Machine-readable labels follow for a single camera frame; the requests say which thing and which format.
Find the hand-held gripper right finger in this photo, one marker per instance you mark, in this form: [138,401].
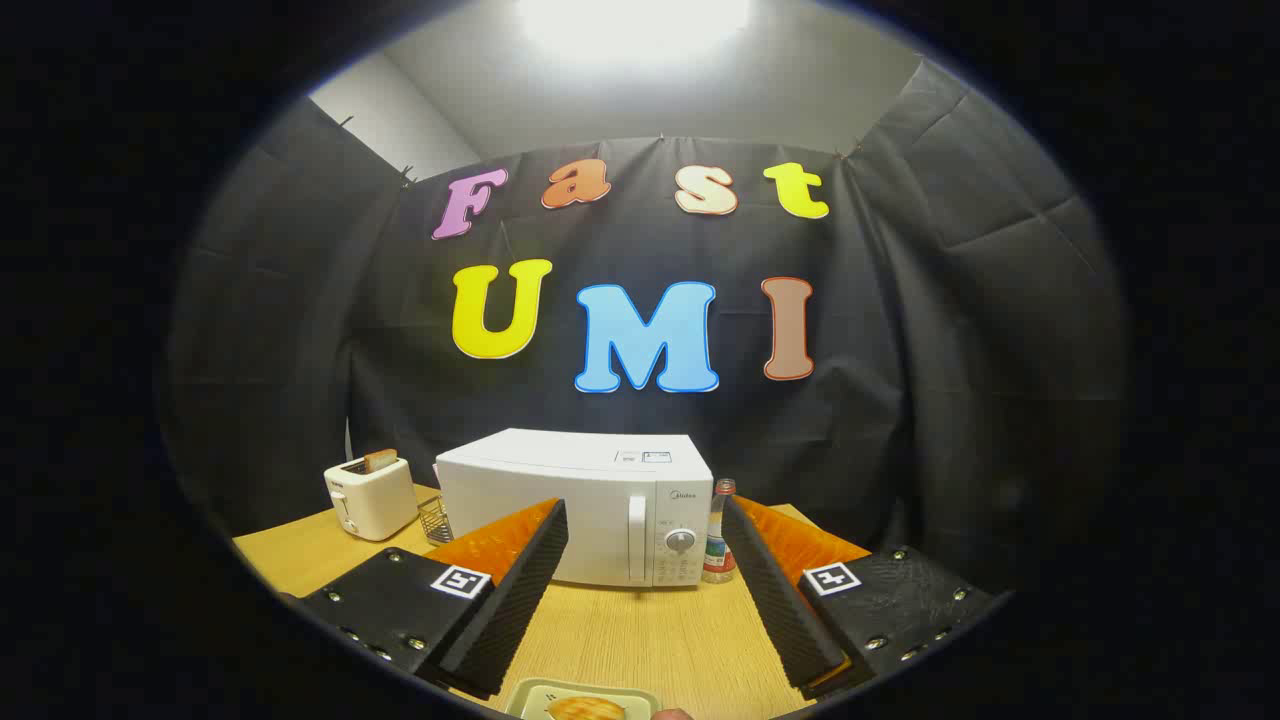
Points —
[775,590]

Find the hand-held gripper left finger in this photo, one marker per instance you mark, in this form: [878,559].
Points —
[520,590]

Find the white microwave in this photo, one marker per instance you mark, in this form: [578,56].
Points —
[560,470]

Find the round golden bread bun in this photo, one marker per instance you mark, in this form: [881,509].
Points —
[588,711]

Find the clear plastic water bottle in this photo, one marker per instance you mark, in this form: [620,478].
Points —
[718,540]

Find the cream cherry print plate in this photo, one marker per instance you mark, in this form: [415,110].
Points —
[530,700]

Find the cream toaster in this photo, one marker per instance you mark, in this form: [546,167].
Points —
[375,500]

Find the brown toast slice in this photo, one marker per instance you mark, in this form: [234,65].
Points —
[380,460]

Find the black backdrop cloth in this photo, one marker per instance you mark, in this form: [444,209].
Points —
[300,350]

